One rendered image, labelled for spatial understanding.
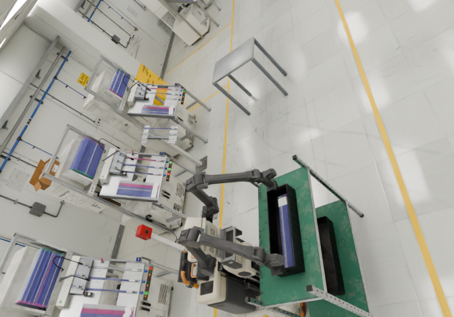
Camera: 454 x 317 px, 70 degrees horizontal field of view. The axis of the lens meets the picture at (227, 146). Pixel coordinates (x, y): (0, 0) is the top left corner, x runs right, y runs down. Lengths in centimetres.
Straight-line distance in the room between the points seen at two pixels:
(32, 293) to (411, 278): 324
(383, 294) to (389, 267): 21
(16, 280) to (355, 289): 305
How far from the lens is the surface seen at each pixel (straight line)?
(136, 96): 530
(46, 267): 382
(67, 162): 445
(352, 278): 265
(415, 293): 287
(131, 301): 373
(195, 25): 813
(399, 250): 297
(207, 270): 216
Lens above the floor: 271
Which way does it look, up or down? 34 degrees down
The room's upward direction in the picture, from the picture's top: 53 degrees counter-clockwise
